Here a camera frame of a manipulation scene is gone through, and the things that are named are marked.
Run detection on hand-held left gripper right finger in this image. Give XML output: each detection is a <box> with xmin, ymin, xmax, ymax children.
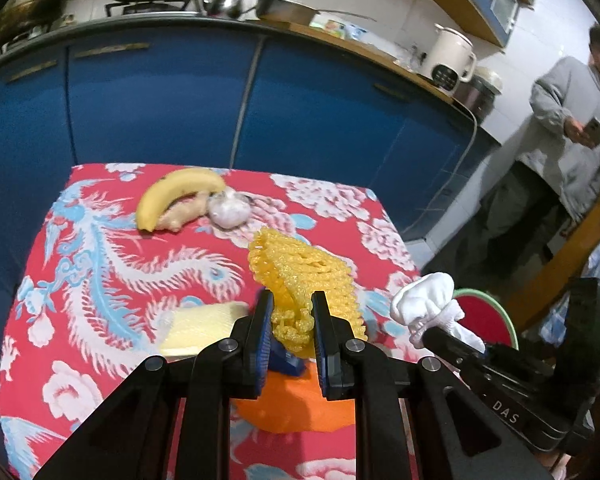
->
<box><xmin>311</xmin><ymin>291</ymin><xmax>553</xmax><ymax>480</ymax></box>

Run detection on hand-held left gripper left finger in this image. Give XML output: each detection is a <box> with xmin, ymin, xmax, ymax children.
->
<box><xmin>32</xmin><ymin>290</ymin><xmax>276</xmax><ymax>480</ymax></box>

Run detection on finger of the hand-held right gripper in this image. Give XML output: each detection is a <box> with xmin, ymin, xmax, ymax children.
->
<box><xmin>420</xmin><ymin>327</ymin><xmax>487</xmax><ymax>363</ymax></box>

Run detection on white tissue wad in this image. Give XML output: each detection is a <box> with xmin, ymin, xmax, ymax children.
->
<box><xmin>389</xmin><ymin>272</ymin><xmax>487</xmax><ymax>353</ymax></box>

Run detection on green bin with red bag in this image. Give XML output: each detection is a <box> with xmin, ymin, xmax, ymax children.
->
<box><xmin>452</xmin><ymin>287</ymin><xmax>519</xmax><ymax>352</ymax></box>

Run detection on yellow foam fruit net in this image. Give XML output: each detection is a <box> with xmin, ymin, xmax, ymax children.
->
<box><xmin>248</xmin><ymin>226</ymin><xmax>367</xmax><ymax>361</ymax></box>

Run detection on blue crumpled plastic bag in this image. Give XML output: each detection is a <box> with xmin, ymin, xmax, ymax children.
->
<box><xmin>270</xmin><ymin>342</ymin><xmax>307</xmax><ymax>377</ymax></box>

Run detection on orange mesh bag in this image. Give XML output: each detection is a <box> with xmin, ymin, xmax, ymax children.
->
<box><xmin>234</xmin><ymin>359</ymin><xmax>357</xmax><ymax>434</ymax></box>

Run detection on pale yellow foam sheet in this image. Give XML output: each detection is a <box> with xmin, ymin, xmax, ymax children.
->
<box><xmin>158</xmin><ymin>302</ymin><xmax>251</xmax><ymax>359</ymax></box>

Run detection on hanging blue plaid shirt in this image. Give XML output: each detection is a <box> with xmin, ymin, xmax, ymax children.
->
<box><xmin>539</xmin><ymin>232</ymin><xmax>600</xmax><ymax>347</ymax></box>

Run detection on wooden door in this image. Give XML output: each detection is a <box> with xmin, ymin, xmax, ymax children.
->
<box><xmin>504</xmin><ymin>155</ymin><xmax>600</xmax><ymax>332</ymax></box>

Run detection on garlic bulb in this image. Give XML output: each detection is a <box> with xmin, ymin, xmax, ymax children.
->
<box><xmin>207</xmin><ymin>189</ymin><xmax>252</xmax><ymax>229</ymax></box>

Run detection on ginger root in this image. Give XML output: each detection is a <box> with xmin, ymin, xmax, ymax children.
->
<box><xmin>159</xmin><ymin>191</ymin><xmax>212</xmax><ymax>233</ymax></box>

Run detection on yellow banana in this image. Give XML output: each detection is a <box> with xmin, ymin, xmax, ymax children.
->
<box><xmin>135</xmin><ymin>168</ymin><xmax>227</xmax><ymax>233</ymax></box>

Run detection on red floral tablecloth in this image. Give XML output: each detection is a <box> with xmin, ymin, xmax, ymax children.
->
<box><xmin>0</xmin><ymin>162</ymin><xmax>424</xmax><ymax>480</ymax></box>

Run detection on rice cooker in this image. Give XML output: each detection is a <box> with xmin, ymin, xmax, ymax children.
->
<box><xmin>452</xmin><ymin>67</ymin><xmax>504</xmax><ymax>121</ymax></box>

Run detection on blue kitchen base cabinet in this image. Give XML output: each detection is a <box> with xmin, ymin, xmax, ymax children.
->
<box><xmin>0</xmin><ymin>12</ymin><xmax>501</xmax><ymax>401</ymax></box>

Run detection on white electric kettle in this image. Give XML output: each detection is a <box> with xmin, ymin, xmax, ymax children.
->
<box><xmin>419</xmin><ymin>23</ymin><xmax>477</xmax><ymax>94</ymax></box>

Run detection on small food container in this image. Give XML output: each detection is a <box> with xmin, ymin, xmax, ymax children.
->
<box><xmin>324</xmin><ymin>18</ymin><xmax>367</xmax><ymax>41</ymax></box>

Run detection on gas stove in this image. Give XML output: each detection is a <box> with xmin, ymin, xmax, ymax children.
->
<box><xmin>104</xmin><ymin>0</ymin><xmax>204</xmax><ymax>17</ymax></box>

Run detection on white power cable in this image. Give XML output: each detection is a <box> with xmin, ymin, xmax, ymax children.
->
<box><xmin>424</xmin><ymin>104</ymin><xmax>482</xmax><ymax>212</ymax></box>

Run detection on steel pan with handle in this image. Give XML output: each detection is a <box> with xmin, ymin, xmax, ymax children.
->
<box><xmin>252</xmin><ymin>0</ymin><xmax>377</xmax><ymax>26</ymax></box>

